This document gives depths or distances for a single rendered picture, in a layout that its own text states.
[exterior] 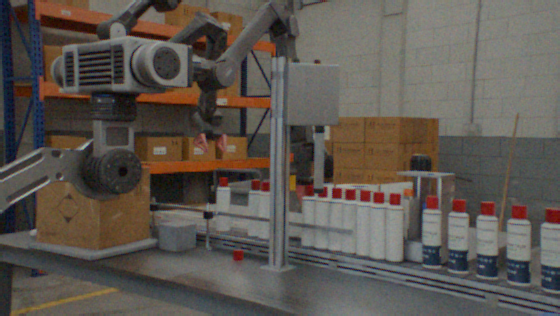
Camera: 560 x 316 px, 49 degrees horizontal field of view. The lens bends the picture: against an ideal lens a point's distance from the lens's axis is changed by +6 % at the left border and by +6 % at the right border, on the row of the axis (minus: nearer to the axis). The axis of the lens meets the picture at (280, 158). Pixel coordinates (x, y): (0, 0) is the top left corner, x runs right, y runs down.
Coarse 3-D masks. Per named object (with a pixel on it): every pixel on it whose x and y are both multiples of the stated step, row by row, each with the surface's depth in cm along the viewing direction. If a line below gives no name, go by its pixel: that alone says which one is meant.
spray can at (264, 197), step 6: (264, 186) 205; (264, 192) 205; (264, 198) 204; (264, 204) 204; (264, 210) 205; (264, 216) 205; (258, 222) 207; (264, 222) 205; (258, 228) 207; (264, 228) 205; (258, 234) 207; (264, 234) 205
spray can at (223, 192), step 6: (222, 180) 219; (222, 186) 219; (222, 192) 218; (228, 192) 219; (222, 198) 218; (228, 198) 219; (222, 204) 218; (228, 204) 219; (216, 210) 220; (222, 210) 218; (228, 210) 219; (216, 216) 220; (222, 216) 218; (228, 216) 219; (216, 222) 220; (222, 222) 219; (228, 222) 220; (216, 228) 220; (222, 228) 219; (228, 228) 220
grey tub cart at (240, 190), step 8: (216, 168) 452; (224, 168) 448; (232, 168) 446; (216, 176) 454; (216, 184) 455; (232, 184) 492; (240, 184) 504; (248, 184) 516; (216, 192) 456; (232, 192) 453; (240, 192) 449; (248, 192) 446; (216, 200) 458; (232, 200) 457; (240, 200) 453; (248, 200) 450; (296, 200) 479; (296, 208) 482
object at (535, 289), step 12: (204, 228) 227; (264, 240) 204; (336, 252) 186; (396, 264) 173; (408, 264) 173; (420, 264) 174; (456, 276) 162; (468, 276) 162; (516, 288) 153; (528, 288) 153; (540, 288) 154
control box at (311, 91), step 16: (288, 64) 177; (304, 64) 178; (288, 80) 177; (304, 80) 178; (320, 80) 180; (336, 80) 181; (288, 96) 177; (304, 96) 178; (320, 96) 180; (336, 96) 181; (288, 112) 177; (304, 112) 179; (320, 112) 180; (336, 112) 182
